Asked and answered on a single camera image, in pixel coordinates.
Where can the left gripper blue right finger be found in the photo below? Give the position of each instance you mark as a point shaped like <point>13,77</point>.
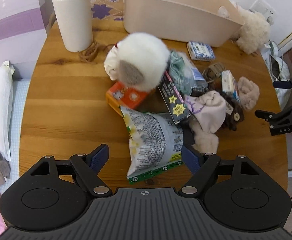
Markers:
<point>204,169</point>

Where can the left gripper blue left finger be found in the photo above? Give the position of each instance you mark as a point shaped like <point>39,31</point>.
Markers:
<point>86,169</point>

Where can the silver green chip bag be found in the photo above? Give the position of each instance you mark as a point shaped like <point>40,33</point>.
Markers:
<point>155,144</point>

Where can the beige purple knit sock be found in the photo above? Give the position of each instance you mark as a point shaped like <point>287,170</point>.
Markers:
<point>208,115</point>

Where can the black star print box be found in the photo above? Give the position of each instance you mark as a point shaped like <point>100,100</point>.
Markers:
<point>173,99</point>

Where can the bear print tissue pack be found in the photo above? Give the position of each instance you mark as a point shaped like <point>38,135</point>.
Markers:
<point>229,85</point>

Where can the orange bear print box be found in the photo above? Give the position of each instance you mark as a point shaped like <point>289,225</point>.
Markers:
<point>120,95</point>

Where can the clear bag of cotton swabs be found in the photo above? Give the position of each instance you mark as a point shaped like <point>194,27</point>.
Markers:
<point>196,80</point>

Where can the green plaid scrunchie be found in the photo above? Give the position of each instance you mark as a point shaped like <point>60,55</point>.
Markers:
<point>180,72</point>

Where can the brown fishbone hair clip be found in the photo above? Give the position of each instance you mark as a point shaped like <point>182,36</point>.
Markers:
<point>89,55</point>

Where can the blue white tissue pack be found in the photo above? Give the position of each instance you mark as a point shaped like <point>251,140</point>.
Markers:
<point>200,51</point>

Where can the striped light blue cloth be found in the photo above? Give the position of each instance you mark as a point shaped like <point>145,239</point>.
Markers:
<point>277,68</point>

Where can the white fluffy plush toy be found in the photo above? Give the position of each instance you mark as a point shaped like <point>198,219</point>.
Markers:
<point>254,33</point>

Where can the beige plastic storage bin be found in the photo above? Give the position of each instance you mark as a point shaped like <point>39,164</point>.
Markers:
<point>209,21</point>

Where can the purple flower placemat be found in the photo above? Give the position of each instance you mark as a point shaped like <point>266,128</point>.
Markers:
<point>107,9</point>

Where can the white thermos bottle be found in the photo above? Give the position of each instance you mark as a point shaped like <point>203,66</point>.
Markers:
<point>74,18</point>

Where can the lilac headboard panel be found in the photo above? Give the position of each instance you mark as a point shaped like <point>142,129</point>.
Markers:
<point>24,28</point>

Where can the white wall socket panel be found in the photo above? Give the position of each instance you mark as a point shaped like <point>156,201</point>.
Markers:
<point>262,7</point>

